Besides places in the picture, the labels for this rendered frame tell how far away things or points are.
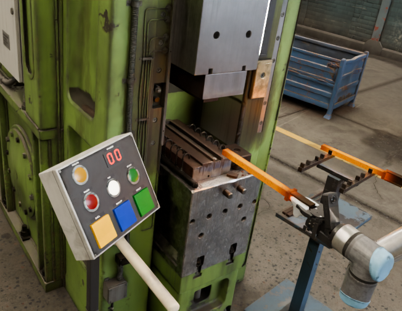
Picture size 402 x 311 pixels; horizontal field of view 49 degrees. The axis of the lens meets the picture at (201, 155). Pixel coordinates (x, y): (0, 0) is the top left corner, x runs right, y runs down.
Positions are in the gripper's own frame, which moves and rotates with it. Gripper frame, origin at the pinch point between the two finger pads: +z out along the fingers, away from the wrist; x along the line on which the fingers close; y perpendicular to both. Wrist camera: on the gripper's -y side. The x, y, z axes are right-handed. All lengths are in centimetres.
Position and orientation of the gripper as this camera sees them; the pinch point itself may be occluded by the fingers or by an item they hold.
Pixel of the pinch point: (295, 196)
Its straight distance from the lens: 155.7
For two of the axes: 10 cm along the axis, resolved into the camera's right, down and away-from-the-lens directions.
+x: 8.1, -1.8, 5.6
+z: -5.7, -4.5, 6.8
